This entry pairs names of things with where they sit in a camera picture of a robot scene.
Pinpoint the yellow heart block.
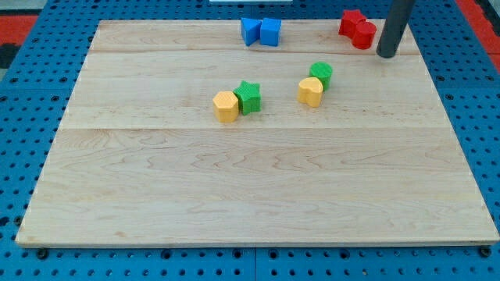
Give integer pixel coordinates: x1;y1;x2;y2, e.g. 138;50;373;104
297;76;323;108

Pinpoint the light wooden board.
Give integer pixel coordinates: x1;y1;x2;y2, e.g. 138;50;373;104
16;20;499;248

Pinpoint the green cylinder block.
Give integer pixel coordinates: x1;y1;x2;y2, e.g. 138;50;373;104
309;62;333;91

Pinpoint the green star block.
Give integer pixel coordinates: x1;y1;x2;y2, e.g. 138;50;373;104
233;80;261;116

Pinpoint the red cylinder block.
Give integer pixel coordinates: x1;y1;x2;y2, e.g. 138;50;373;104
352;21;377;49

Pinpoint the yellow hexagon block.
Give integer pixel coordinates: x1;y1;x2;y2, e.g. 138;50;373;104
212;91;239;123

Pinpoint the red star block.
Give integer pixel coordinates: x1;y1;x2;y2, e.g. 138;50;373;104
338;9;366;39

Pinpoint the blue triangle block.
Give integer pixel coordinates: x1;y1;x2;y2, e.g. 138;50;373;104
240;18;262;46

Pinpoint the blue cube block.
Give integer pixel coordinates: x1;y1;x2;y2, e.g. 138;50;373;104
260;18;281;47

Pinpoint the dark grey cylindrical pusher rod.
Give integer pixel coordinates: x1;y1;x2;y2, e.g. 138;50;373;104
377;0;416;59

